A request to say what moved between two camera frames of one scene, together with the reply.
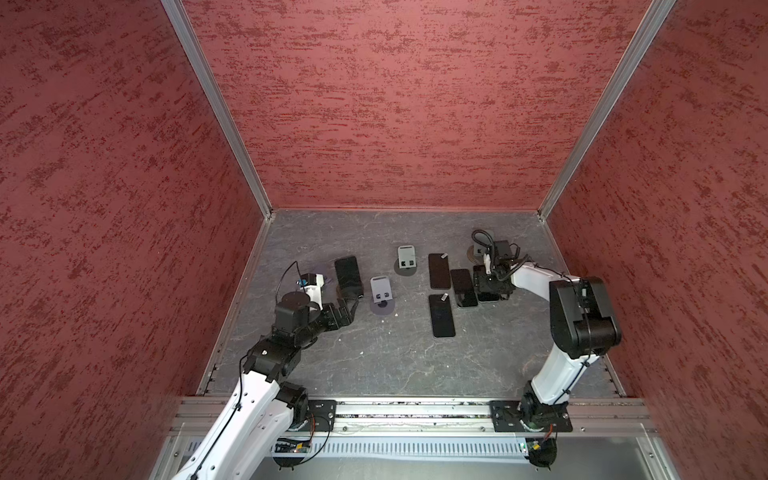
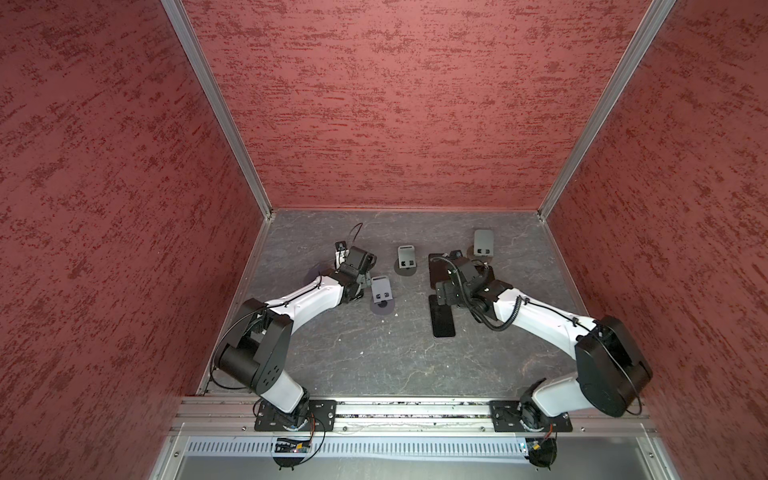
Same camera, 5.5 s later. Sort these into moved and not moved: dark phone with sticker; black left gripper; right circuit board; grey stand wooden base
Moved: black left gripper
Not moved: dark phone with sticker; right circuit board; grey stand wooden base
